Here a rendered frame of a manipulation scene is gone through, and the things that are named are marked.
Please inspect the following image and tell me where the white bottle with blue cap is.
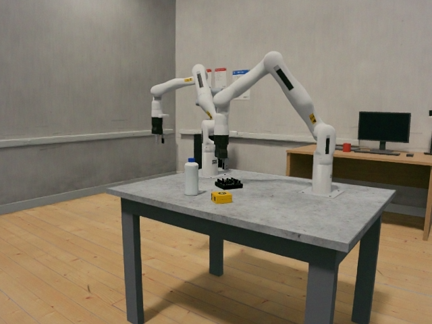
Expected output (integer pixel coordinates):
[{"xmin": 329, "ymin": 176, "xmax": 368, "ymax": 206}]
[{"xmin": 184, "ymin": 158, "xmax": 198, "ymax": 196}]

